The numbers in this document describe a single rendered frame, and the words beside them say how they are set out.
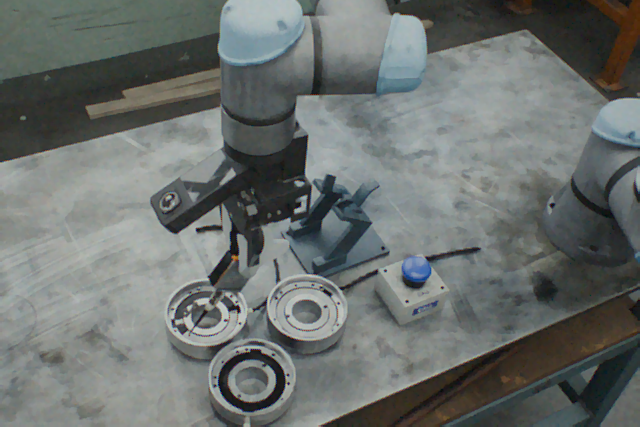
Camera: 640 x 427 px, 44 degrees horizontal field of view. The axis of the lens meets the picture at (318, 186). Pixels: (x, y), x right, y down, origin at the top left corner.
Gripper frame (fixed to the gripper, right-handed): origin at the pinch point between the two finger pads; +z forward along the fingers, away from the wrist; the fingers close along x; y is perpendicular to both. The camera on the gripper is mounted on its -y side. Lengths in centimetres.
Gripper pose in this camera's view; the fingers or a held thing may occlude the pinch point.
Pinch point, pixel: (238, 264)
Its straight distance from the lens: 96.1
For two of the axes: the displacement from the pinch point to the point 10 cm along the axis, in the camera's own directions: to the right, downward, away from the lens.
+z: -0.8, 7.0, 7.1
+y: 8.8, -2.9, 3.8
